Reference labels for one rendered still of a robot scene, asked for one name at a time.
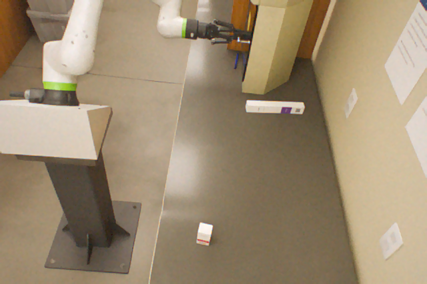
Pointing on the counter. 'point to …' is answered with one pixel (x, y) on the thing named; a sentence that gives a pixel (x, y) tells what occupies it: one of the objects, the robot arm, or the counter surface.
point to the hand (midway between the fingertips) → (241, 35)
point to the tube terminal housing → (275, 43)
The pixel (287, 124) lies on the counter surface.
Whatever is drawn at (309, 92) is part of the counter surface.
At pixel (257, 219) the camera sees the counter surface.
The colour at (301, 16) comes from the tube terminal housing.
